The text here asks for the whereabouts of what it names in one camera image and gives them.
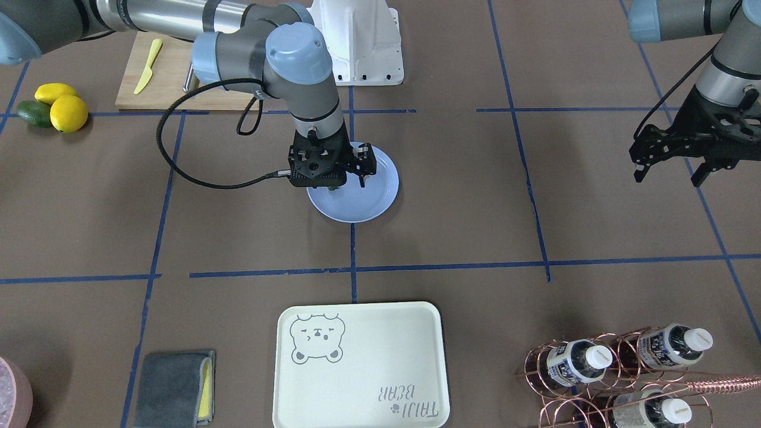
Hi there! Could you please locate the yellow lemon oval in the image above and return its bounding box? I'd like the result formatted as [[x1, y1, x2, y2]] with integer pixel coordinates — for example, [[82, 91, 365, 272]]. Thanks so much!
[[34, 82, 78, 106]]

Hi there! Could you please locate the yellow plastic knife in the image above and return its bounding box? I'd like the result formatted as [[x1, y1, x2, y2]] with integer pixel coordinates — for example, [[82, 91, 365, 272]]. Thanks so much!
[[133, 38, 163, 95]]

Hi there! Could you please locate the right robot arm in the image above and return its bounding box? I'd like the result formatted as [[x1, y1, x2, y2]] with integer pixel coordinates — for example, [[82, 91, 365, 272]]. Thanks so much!
[[1, 1, 377, 188]]

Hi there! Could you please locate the wooden cutting board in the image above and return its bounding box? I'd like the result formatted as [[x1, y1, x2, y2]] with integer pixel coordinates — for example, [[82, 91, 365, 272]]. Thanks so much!
[[115, 32, 253, 111]]

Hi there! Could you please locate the steel muddler black tip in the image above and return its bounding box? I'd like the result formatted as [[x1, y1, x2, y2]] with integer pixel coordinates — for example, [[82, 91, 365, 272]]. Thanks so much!
[[182, 62, 199, 94]]

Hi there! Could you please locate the bottle white cap lower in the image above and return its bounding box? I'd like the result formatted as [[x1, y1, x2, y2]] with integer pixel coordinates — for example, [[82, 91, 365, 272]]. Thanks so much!
[[608, 388, 693, 427]]

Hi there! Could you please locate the bottle white cap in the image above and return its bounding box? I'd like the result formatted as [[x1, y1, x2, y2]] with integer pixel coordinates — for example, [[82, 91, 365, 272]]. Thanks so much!
[[636, 323, 714, 370], [546, 339, 614, 388], [608, 388, 693, 427]]

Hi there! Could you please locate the green lime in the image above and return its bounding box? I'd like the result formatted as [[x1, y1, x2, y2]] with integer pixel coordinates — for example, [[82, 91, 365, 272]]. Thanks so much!
[[16, 100, 54, 129]]

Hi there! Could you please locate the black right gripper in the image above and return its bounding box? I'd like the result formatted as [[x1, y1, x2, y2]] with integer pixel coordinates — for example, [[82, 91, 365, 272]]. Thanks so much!
[[288, 125, 377, 191]]

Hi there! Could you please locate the yellow lemon round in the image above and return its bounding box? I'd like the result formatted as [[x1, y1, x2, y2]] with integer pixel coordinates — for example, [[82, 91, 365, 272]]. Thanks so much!
[[50, 95, 89, 133]]

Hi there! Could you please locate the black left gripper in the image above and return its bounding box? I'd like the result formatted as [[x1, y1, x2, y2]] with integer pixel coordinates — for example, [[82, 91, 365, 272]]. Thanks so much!
[[630, 89, 760, 188]]

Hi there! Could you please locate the copper wire bottle rack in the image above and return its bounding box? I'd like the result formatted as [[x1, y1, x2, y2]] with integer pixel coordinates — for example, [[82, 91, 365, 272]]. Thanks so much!
[[514, 339, 759, 427]]

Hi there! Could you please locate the pink bowl with ice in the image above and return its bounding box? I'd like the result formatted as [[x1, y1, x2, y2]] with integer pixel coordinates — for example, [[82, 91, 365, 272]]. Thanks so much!
[[1, 357, 33, 427]]

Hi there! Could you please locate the grey folded cloth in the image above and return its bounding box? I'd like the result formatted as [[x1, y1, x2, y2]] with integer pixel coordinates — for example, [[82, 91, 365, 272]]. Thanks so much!
[[133, 350, 216, 427]]

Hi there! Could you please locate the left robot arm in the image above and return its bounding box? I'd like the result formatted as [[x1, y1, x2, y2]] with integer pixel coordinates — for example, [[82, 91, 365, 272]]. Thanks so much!
[[627, 1, 760, 187]]

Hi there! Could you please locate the blue plate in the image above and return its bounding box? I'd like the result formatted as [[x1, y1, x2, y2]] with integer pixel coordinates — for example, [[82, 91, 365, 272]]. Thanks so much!
[[307, 147, 400, 223]]

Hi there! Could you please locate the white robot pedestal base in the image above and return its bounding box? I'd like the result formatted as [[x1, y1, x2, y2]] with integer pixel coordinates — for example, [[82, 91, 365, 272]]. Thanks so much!
[[308, 1, 405, 86]]

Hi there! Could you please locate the cream bear tray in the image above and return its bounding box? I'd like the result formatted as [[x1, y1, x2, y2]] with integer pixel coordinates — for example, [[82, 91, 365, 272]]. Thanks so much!
[[272, 301, 451, 427]]

